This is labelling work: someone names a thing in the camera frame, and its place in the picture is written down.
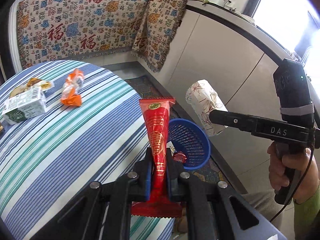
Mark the red wrapper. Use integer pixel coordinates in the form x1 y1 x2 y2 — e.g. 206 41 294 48
131 98 182 218

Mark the crushed red can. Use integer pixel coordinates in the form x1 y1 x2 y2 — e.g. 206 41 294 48
172 151 187 164

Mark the white patterned paper cup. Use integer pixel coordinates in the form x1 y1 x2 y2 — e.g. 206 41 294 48
185 80 228 137

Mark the white yellow snack bag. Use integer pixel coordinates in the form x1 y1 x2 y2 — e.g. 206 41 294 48
9 77 54 98

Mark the green sleeved forearm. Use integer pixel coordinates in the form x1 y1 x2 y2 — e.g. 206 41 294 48
294 186 319 239

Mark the white kitchen cabinet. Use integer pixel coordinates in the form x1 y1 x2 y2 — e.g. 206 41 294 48
152 1 287 193

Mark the person's right hand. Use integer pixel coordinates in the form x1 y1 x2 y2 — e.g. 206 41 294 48
267 142 320 204

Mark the blue plastic waste basket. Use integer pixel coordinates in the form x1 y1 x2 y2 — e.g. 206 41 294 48
168 118 211 170

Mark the blue striped tablecloth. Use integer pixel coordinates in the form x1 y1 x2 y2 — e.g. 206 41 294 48
0 60 176 240

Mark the orange clear candy wrapper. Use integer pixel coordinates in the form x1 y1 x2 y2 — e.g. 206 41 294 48
61 68 85 107

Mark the green white milk carton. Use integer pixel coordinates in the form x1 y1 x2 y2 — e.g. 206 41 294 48
2 87 47 125

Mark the patterned fu cloth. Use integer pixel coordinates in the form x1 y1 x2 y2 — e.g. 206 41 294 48
17 0 187 72

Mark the black cable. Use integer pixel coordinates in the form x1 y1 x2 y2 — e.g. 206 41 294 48
269 147 315 223

